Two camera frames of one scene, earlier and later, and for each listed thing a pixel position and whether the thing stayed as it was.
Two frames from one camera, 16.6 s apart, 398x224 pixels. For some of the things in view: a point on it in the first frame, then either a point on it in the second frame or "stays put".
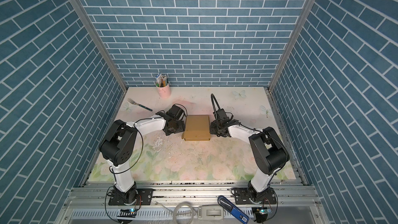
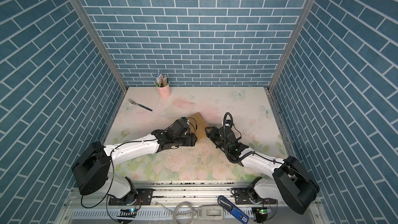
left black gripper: [182, 127] → [191, 140]
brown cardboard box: [197, 128] stays put
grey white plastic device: [211, 213] stays put
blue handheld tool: [238, 214] stays put
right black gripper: [212, 124] → [213, 134]
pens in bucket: [161, 81] stays put
